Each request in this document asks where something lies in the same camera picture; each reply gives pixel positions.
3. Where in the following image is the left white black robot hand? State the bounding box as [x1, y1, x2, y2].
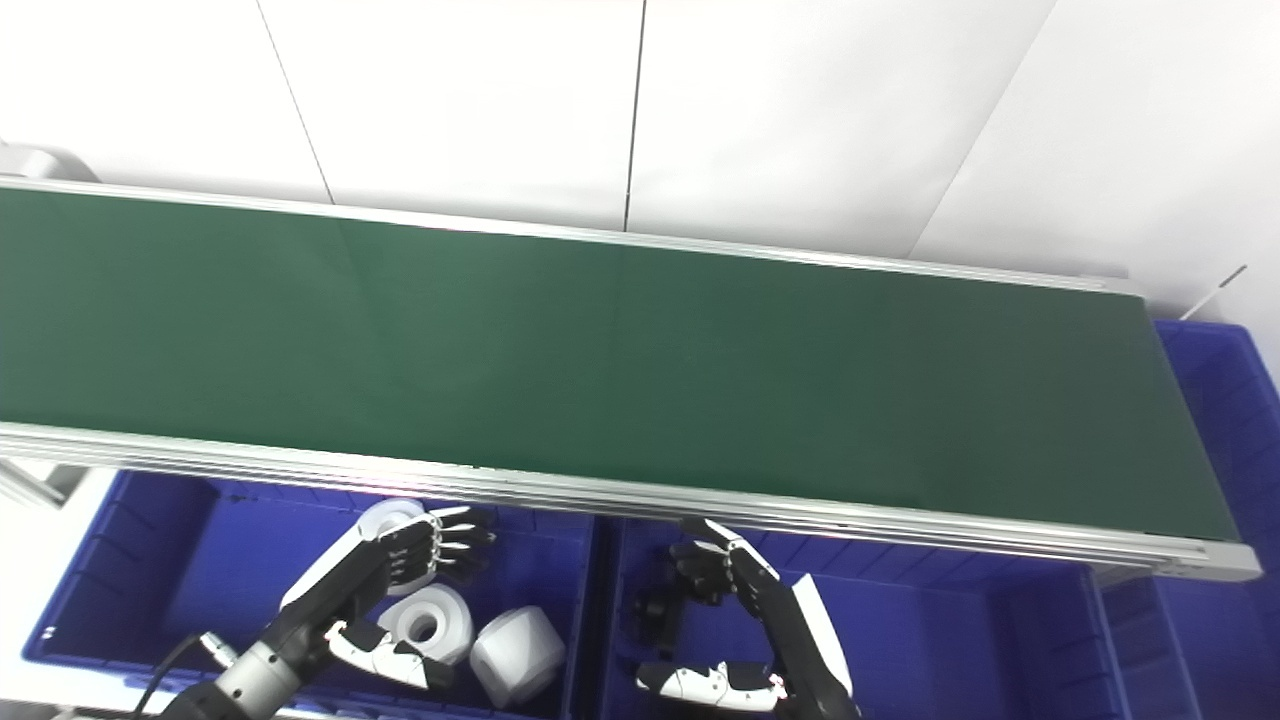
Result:
[270, 505, 496, 693]

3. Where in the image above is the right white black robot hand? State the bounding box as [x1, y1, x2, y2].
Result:
[635, 517, 861, 720]

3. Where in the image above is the white ring-shaped plastic part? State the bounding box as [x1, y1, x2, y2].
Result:
[378, 583, 476, 666]
[355, 498, 438, 597]

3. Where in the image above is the green conveyor belt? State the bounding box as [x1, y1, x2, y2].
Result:
[0, 175, 1263, 583]
[0, 187, 1241, 546]

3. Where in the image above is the blue plastic bin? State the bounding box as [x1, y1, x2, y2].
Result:
[595, 515, 1136, 720]
[22, 468, 601, 720]
[1095, 320, 1280, 720]

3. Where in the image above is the black plastic part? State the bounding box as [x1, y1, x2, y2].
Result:
[633, 585, 686, 646]

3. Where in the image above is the white tapered plastic part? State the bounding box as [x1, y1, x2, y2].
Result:
[470, 605, 566, 709]

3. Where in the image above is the grey conveyor end housing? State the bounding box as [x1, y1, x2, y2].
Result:
[0, 140, 101, 186]

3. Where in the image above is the aluminium support profile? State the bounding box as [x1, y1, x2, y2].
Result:
[0, 455, 91, 511]

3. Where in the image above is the thin grey rod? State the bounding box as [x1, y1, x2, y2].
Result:
[1180, 265, 1248, 321]

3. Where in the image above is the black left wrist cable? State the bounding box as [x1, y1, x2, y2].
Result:
[135, 630, 241, 720]

